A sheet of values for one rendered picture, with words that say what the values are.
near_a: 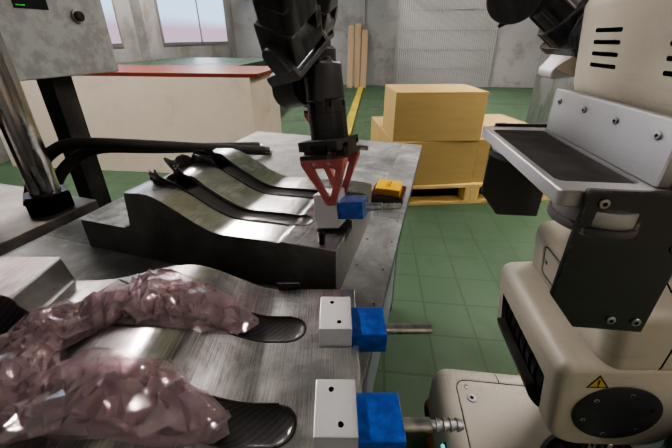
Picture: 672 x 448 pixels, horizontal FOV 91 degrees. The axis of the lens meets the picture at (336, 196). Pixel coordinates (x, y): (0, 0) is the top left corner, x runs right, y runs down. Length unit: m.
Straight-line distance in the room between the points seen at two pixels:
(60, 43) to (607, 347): 1.30
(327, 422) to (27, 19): 1.10
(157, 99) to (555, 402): 3.26
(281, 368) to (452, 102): 2.24
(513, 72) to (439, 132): 7.84
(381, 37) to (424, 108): 7.24
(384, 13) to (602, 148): 9.20
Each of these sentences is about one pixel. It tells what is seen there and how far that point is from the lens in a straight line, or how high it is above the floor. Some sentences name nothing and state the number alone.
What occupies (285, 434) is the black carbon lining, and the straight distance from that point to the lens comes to 0.36.
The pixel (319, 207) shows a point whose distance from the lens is 0.51.
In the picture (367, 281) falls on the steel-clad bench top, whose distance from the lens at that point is 0.57.
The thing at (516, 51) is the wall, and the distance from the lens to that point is 10.20.
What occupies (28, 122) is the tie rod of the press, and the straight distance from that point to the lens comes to 1.00.
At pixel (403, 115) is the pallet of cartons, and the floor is 0.69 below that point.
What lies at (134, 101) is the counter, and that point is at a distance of 3.51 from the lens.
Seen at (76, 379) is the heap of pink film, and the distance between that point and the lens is 0.37.
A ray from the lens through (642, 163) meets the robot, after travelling 0.44.
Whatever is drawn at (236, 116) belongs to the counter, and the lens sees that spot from 3.07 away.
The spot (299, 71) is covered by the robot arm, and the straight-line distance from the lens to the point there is 0.47.
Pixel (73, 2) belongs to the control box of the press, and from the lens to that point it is 1.26.
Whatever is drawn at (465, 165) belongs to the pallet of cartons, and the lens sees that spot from 2.66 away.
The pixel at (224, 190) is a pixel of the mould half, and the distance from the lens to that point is 0.66.
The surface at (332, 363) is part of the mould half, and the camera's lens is 0.39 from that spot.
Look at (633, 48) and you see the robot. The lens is 0.51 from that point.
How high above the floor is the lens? 1.16
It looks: 25 degrees down
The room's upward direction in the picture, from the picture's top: straight up
